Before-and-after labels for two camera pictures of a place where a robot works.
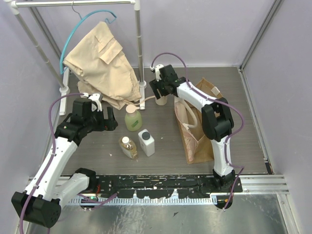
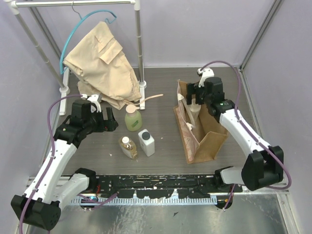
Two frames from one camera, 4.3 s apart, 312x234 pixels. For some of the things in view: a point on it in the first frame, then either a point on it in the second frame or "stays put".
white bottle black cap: [146, 142] stays put
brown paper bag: [197, 145] stays put
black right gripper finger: [153, 84] to [192, 88]
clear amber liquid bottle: [128, 147] stays put
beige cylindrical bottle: [161, 101] to [195, 110]
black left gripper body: [103, 122] stays put
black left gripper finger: [110, 113] stays put
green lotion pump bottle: [133, 118] stays put
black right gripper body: [161, 85] to [204, 99]
